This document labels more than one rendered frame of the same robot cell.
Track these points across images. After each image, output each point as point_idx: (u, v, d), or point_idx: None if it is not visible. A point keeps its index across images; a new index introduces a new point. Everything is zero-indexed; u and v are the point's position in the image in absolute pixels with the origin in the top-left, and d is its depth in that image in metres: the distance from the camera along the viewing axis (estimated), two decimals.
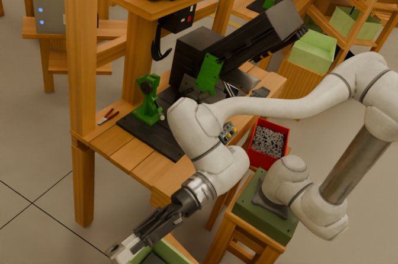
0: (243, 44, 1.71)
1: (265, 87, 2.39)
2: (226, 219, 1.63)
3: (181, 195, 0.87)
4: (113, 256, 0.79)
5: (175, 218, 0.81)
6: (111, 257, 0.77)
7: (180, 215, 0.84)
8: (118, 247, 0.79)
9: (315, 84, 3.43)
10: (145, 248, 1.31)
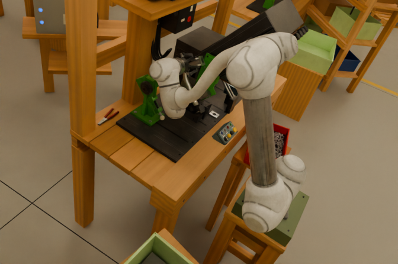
0: None
1: None
2: (226, 219, 1.63)
3: (183, 59, 1.70)
4: (201, 60, 1.89)
5: (183, 52, 1.75)
6: (202, 55, 1.89)
7: (181, 56, 1.74)
8: (201, 58, 1.87)
9: (315, 84, 3.43)
10: (145, 248, 1.31)
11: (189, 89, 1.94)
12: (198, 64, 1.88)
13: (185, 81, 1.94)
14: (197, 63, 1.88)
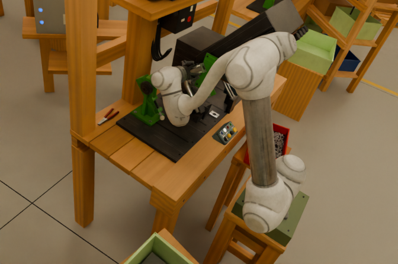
0: (243, 44, 1.71)
1: None
2: (226, 219, 1.63)
3: (185, 67, 1.71)
4: (202, 67, 1.90)
5: (185, 60, 1.76)
6: (203, 62, 1.90)
7: (182, 64, 1.75)
8: (202, 65, 1.88)
9: (315, 84, 3.43)
10: (145, 248, 1.31)
11: (191, 96, 1.95)
12: (200, 71, 1.89)
13: (187, 88, 1.95)
14: (199, 70, 1.88)
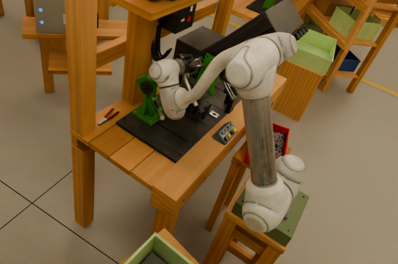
0: None
1: None
2: (226, 219, 1.63)
3: (183, 60, 1.70)
4: (201, 60, 1.89)
5: (183, 53, 1.75)
6: (201, 56, 1.89)
7: (181, 57, 1.74)
8: (200, 58, 1.87)
9: (315, 84, 3.43)
10: (145, 248, 1.31)
11: (189, 90, 1.95)
12: (198, 64, 1.88)
13: (185, 81, 1.94)
14: (197, 63, 1.88)
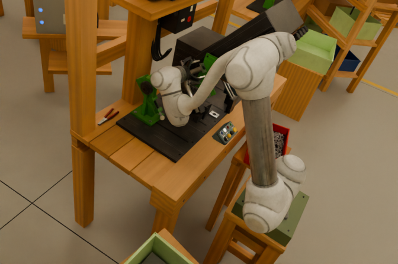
0: (243, 44, 1.71)
1: None
2: (226, 219, 1.63)
3: (185, 67, 1.71)
4: (202, 67, 1.90)
5: (183, 59, 1.75)
6: (203, 63, 1.90)
7: (182, 64, 1.75)
8: (202, 65, 1.88)
9: (315, 84, 3.43)
10: (145, 248, 1.31)
11: (191, 96, 1.95)
12: (200, 71, 1.89)
13: (187, 88, 1.95)
14: (199, 70, 1.88)
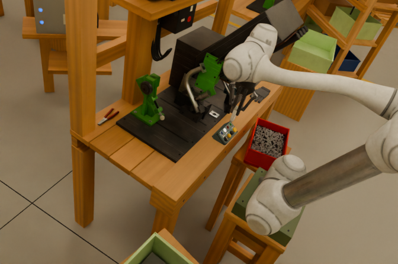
0: None
1: (265, 87, 2.39)
2: (226, 219, 1.63)
3: (250, 84, 1.31)
4: (202, 67, 1.90)
5: (254, 99, 1.35)
6: (203, 63, 1.90)
7: (254, 92, 1.35)
8: (202, 65, 1.88)
9: None
10: (145, 248, 1.31)
11: (191, 96, 1.95)
12: (200, 71, 1.89)
13: (187, 88, 1.95)
14: (199, 70, 1.88)
